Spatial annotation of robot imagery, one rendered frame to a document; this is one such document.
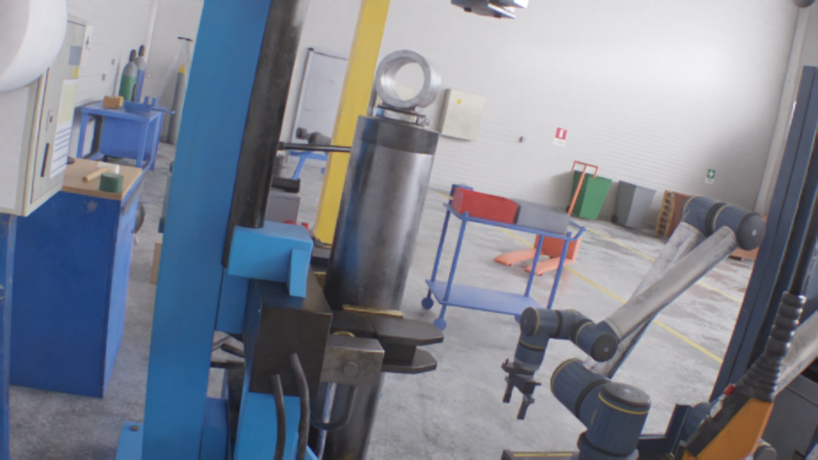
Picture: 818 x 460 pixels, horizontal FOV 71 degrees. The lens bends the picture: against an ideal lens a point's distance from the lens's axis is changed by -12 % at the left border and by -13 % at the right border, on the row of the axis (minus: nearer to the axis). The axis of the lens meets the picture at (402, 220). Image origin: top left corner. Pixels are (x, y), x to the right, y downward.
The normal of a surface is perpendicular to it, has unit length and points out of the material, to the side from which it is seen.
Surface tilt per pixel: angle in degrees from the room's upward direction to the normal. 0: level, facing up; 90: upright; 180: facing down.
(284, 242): 90
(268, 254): 90
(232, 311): 90
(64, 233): 90
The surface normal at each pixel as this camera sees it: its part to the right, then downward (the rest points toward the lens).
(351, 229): -0.56, 0.03
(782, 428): -0.94, -0.15
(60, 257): 0.26, 0.22
